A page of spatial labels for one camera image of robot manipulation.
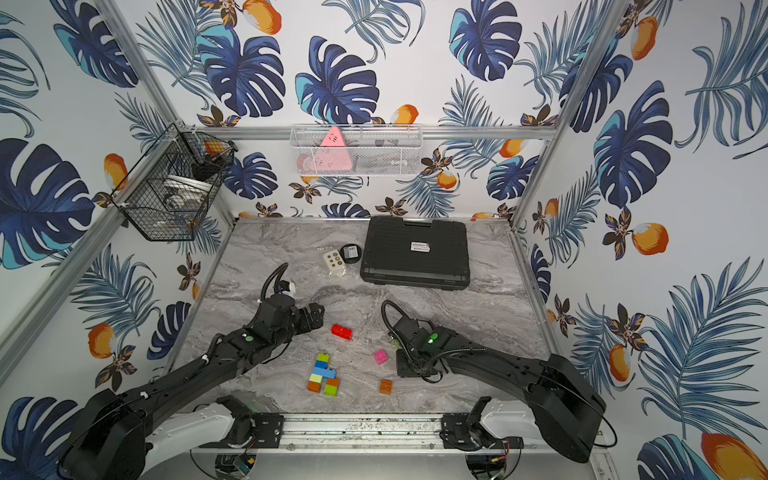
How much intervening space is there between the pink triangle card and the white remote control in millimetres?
309

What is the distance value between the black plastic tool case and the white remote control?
0.23ft

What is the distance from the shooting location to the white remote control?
1.05 m

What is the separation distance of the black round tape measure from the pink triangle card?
309 millimetres

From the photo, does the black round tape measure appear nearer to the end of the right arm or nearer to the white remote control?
the white remote control

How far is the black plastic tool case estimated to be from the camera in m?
0.98

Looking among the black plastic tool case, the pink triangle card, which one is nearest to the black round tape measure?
the black plastic tool case

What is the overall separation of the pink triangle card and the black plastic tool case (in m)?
0.28

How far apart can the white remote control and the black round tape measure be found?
0.07ft
